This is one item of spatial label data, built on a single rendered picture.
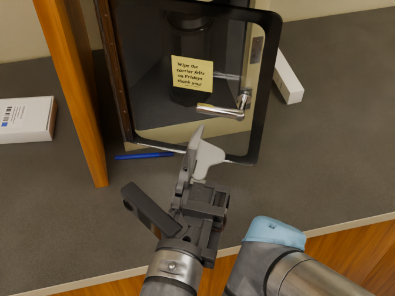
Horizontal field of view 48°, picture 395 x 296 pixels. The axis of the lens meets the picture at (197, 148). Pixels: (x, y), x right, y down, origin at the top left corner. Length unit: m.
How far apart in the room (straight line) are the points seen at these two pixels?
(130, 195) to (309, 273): 0.29
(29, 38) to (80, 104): 0.59
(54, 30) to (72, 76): 0.10
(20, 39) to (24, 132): 0.35
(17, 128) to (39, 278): 0.38
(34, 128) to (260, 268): 0.74
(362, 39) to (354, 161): 0.48
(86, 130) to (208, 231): 0.35
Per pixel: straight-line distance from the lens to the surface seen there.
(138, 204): 0.66
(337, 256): 1.30
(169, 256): 0.61
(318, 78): 1.29
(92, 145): 0.91
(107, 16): 0.80
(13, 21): 1.35
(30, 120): 1.16
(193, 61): 0.80
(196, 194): 0.66
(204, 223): 0.65
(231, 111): 0.80
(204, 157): 0.68
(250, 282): 0.57
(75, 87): 0.80
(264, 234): 0.56
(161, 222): 0.64
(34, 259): 0.99
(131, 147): 1.08
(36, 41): 1.39
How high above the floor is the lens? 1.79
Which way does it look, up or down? 52 degrees down
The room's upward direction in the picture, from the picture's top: straight up
